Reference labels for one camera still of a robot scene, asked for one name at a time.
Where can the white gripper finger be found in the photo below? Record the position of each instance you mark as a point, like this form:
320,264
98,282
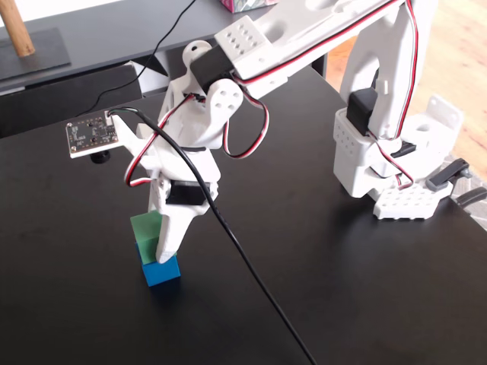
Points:
173,235
156,197

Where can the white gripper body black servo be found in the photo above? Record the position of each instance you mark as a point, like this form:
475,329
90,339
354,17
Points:
185,195

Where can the green cube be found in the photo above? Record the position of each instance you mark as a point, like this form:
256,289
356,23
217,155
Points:
144,232

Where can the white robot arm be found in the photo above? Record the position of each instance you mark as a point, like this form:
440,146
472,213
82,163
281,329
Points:
304,38

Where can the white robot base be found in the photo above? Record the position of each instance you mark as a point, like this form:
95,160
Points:
418,201

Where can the blue cube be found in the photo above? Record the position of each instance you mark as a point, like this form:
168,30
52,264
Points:
163,274

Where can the white black patterned item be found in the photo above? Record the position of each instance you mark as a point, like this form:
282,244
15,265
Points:
152,80

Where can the wide dark storage bin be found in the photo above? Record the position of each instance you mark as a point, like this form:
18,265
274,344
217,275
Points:
57,102

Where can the grey shelf unit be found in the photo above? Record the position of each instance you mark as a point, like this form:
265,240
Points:
114,30

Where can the pink teal patterned box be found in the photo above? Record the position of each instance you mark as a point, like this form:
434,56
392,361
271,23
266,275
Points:
239,4

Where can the grey black table clamp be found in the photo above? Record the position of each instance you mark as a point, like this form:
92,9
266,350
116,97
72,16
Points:
441,180

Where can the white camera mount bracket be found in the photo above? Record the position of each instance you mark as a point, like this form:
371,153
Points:
131,140

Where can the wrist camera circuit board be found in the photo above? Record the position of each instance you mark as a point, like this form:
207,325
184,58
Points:
91,137

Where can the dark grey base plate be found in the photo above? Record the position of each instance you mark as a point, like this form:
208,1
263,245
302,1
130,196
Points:
45,53

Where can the wooden post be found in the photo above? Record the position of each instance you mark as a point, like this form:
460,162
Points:
17,30

